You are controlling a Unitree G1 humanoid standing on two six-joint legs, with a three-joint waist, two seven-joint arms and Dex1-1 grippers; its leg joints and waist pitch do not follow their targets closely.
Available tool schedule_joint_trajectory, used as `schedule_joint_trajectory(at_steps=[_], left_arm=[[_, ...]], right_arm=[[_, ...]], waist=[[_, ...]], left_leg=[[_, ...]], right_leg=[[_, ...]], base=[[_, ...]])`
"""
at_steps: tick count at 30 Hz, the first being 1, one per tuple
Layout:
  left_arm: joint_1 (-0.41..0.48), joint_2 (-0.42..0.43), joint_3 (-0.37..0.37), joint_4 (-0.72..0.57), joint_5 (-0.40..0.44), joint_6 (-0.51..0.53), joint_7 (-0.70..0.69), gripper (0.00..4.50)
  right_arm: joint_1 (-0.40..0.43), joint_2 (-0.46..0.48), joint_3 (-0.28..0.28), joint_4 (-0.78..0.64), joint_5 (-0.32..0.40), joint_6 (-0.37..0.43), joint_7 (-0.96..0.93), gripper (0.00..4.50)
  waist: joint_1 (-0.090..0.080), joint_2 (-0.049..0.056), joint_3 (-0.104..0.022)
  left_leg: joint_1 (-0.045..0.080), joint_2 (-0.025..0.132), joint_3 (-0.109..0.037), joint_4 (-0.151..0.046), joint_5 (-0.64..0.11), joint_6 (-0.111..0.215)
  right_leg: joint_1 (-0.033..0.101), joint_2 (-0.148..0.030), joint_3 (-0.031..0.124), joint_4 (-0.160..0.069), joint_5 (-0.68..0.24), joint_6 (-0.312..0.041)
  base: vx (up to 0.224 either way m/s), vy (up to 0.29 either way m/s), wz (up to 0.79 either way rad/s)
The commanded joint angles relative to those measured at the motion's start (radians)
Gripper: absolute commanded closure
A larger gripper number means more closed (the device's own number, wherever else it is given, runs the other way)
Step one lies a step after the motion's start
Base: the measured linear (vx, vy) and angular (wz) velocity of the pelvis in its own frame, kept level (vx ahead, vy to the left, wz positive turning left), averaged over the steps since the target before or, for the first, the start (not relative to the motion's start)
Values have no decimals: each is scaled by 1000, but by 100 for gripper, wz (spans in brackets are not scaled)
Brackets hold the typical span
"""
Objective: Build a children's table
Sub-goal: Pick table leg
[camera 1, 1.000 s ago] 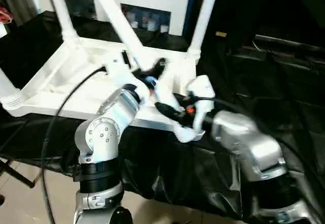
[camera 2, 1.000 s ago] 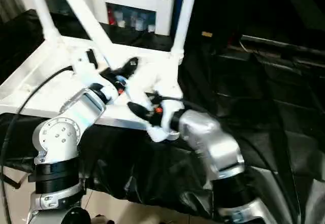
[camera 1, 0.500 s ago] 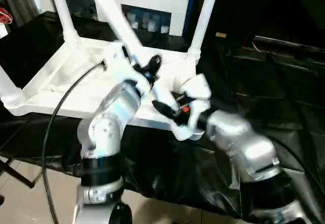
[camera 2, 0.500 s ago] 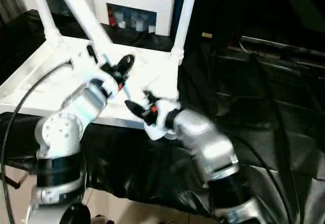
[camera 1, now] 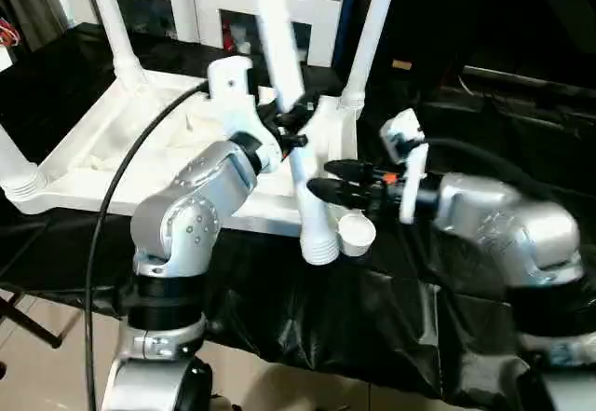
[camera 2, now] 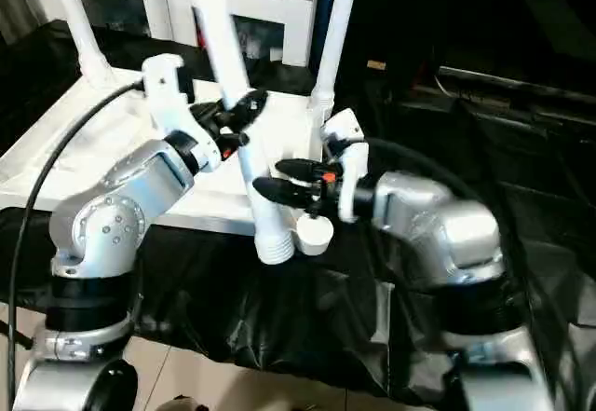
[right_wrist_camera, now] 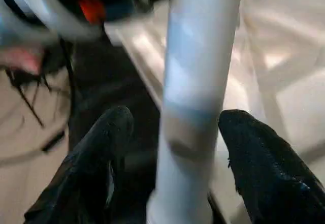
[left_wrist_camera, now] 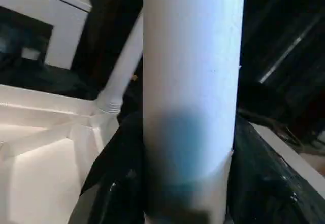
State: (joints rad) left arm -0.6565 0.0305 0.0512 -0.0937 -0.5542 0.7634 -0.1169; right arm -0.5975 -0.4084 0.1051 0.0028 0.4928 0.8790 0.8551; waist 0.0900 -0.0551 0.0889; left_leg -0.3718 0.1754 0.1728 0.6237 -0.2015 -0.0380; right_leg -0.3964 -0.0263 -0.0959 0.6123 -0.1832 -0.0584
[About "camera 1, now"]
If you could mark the white plastic table leg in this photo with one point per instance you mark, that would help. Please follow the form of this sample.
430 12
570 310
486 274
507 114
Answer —
16 164
372 33
114 24
279 33

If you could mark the white plastic table top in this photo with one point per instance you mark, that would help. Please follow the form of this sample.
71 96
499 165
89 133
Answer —
84 168

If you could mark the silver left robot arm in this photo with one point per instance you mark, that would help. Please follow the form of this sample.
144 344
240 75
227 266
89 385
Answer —
200 187

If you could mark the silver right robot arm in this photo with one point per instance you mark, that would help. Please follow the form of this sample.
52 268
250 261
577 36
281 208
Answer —
512 229

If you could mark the small white cup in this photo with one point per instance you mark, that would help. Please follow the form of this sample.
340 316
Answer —
244 48

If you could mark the red bottle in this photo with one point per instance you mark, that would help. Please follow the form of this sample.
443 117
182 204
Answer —
229 38

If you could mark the black speaker cabinet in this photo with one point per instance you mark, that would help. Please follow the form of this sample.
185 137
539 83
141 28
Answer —
342 10

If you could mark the small gold label plate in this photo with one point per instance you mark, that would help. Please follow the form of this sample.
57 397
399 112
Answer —
401 63

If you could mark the black work mat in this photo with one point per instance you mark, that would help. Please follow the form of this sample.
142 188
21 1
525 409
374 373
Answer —
349 313

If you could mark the black flat monitor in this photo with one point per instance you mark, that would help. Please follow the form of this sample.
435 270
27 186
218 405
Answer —
526 80

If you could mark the grey curtain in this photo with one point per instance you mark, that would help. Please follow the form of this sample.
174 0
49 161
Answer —
32 1

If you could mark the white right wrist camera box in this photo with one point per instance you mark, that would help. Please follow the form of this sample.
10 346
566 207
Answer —
405 136

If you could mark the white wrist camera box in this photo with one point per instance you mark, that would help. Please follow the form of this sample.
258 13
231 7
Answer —
405 136
233 85

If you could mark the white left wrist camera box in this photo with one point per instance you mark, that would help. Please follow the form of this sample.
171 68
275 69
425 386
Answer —
233 85

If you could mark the black metal folding frame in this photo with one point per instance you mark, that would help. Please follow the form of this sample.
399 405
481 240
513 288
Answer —
32 318

